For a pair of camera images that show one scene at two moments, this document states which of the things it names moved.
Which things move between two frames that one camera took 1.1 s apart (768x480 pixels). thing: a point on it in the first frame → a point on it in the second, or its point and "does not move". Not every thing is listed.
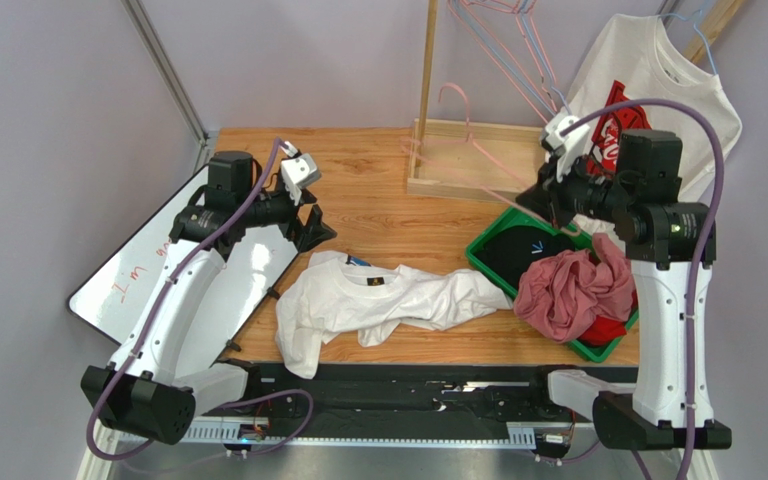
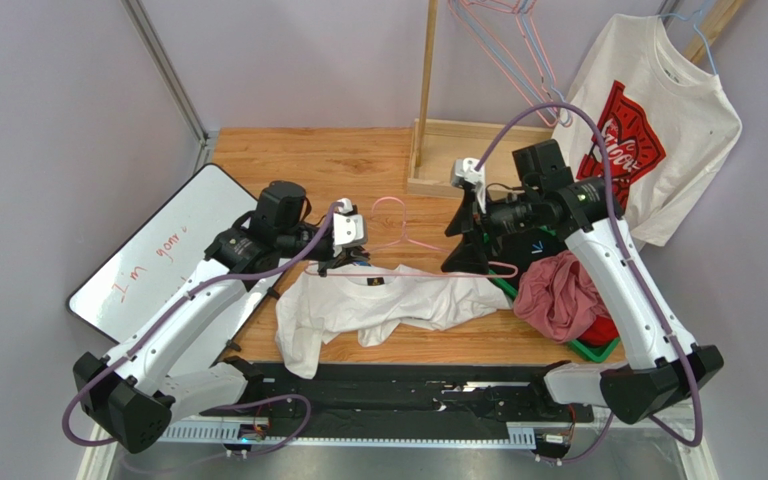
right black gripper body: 550,197 → 478,221
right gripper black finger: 550,195 → 468,256
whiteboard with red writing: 250,258 does not move
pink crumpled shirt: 558,293 does not move
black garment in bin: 507,249 does not move
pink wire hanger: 471,137 → 311,270
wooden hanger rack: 487,160 does not move
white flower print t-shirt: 340,294 does not move
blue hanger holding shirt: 695,26 does not move
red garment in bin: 605,330 does not move
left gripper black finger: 315,231 → 349,254
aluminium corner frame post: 174,84 does not move
